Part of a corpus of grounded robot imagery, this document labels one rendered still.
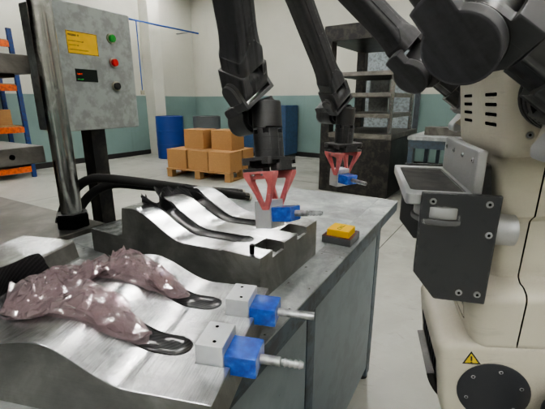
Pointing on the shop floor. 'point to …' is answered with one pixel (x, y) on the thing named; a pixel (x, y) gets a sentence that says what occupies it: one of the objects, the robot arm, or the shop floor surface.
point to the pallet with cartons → (209, 154)
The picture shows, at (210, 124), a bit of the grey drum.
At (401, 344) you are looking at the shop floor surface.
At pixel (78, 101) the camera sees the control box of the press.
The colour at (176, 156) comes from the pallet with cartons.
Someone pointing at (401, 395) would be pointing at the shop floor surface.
